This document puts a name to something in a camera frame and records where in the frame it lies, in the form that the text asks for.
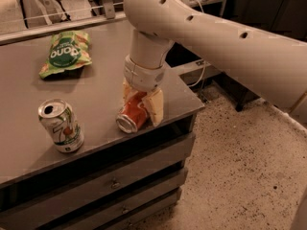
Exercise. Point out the grey metal rail frame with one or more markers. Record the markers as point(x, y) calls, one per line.
point(64, 24)

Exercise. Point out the white green 7up can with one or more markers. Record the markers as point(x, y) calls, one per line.
point(58, 118)

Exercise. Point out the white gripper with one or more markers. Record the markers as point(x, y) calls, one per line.
point(144, 77)

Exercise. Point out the top drawer with knob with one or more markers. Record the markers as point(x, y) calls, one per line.
point(102, 187)

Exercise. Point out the green rice chip bag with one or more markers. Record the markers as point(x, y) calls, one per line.
point(69, 51)

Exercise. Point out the bottom drawer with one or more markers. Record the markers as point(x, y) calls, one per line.
point(144, 211)

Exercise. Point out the dark cabinet with legs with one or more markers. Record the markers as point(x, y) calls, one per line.
point(265, 10)

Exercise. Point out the grey drawer cabinet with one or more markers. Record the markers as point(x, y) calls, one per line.
point(32, 170)

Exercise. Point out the red coke can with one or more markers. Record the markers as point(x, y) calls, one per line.
point(133, 114)

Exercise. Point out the middle drawer with knob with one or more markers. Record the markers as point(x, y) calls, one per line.
point(125, 204)

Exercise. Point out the drawer with knob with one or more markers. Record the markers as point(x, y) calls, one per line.
point(125, 204)
point(102, 187)

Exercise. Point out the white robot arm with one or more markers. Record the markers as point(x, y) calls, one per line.
point(159, 23)

